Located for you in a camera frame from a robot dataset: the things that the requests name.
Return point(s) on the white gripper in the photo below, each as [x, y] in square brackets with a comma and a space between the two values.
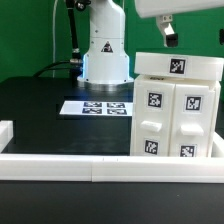
[160, 8]

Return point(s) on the small white cabinet top block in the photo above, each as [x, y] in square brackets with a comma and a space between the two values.
[180, 66]

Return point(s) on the white cabinet door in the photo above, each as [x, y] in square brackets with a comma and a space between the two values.
[151, 119]
[193, 109]

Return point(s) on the white cabinet body box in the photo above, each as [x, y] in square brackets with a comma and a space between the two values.
[176, 81]

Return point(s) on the white marker base plate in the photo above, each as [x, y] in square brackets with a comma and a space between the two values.
[97, 108]

